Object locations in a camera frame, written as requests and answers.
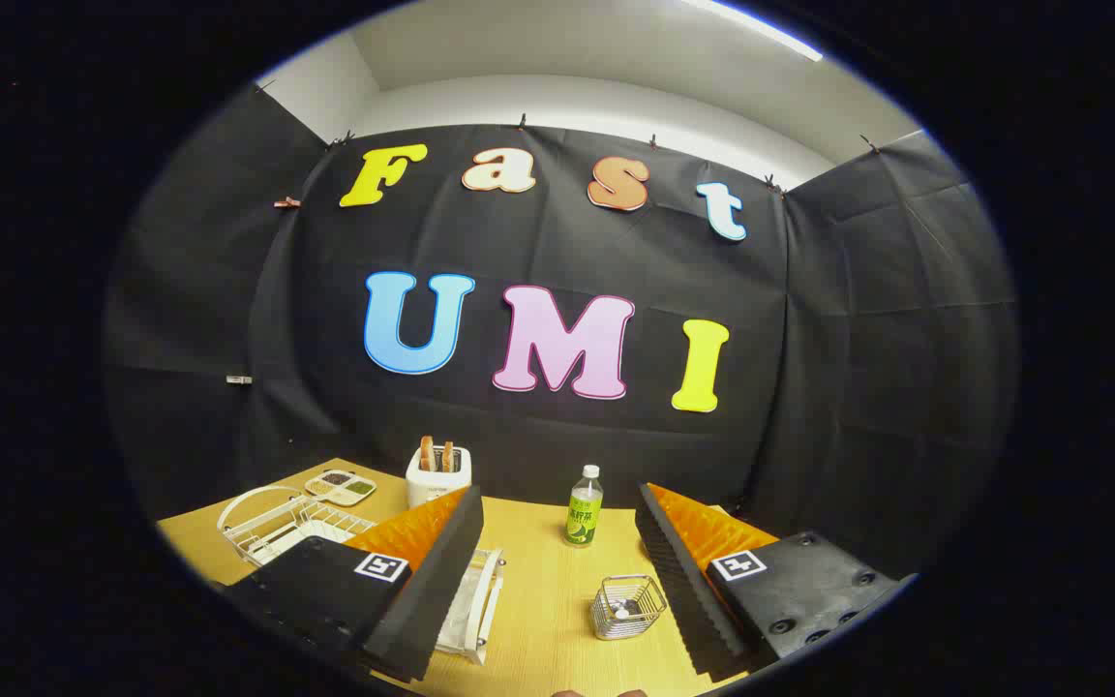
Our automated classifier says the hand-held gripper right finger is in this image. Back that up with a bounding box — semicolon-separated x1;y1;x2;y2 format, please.
633;481;917;682

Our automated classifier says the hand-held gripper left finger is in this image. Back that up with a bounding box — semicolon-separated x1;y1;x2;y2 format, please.
225;484;485;683

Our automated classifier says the metal wire basket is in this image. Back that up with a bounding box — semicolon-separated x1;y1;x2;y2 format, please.
591;576;668;642

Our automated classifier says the white wire dish rack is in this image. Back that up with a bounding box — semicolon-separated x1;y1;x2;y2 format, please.
217;484;505;667

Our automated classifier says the white toaster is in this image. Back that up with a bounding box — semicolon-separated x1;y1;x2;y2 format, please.
406;445;472;509

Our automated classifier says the green tea bottle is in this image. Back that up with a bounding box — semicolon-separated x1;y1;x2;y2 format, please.
563;465;605;548

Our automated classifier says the divided snack tray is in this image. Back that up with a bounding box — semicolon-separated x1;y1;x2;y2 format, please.
304;469;377;508

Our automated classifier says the black backdrop cloth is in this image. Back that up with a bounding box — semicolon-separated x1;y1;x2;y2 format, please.
103;82;1021;582

